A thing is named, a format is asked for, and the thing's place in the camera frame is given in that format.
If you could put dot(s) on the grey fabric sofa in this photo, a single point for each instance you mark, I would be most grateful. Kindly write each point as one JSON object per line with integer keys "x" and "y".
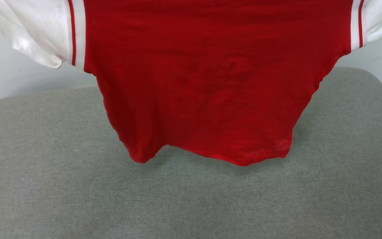
{"x": 191, "y": 199}

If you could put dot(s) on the red jersey with white sleeves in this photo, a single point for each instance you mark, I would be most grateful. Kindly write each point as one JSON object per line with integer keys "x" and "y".
{"x": 204, "y": 83}

